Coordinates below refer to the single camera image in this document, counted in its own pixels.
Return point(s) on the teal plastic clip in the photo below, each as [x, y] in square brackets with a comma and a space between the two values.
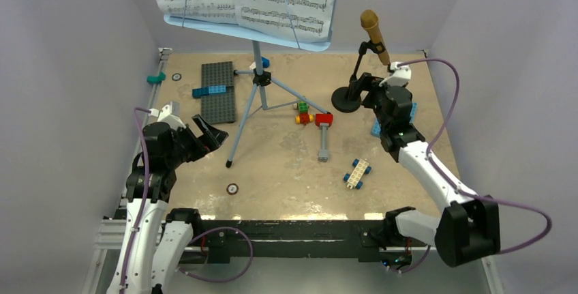
[156, 79]

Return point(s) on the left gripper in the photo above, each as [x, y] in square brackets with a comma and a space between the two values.
[213, 139]

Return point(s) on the red white round sticker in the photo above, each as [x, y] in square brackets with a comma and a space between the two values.
[232, 189]

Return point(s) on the red grey lego column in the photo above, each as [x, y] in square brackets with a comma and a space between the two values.
[323, 121]

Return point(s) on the black microphone stand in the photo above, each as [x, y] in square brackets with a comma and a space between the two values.
[348, 99]

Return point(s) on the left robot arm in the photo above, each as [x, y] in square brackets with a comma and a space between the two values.
[154, 237]

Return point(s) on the gold microphone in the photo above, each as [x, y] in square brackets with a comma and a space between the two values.
[370, 23]

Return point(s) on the dark grey lego baseplate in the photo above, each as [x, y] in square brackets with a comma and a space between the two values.
[218, 106]

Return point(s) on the black base bar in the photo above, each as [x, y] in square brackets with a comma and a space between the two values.
[363, 240]

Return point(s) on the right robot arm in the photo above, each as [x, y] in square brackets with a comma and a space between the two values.
[469, 226]

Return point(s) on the blue lego bricks strip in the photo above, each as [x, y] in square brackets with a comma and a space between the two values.
[200, 92]

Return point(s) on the green red lego vehicle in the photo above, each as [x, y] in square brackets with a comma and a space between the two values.
[303, 115]

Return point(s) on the left aluminium rail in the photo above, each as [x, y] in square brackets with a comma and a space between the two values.
[108, 243]

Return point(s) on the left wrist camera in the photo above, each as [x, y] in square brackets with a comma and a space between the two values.
[167, 112]

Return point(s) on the blue white lego brick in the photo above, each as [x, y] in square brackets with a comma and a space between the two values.
[265, 63]

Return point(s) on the white lego car blue wheels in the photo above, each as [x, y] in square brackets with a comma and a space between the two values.
[353, 180]

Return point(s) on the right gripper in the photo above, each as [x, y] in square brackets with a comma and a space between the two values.
[372, 91]

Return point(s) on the light blue lego baseplate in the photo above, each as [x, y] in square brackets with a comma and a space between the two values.
[376, 129]

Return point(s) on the light blue music stand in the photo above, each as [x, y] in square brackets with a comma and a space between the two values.
[181, 91]

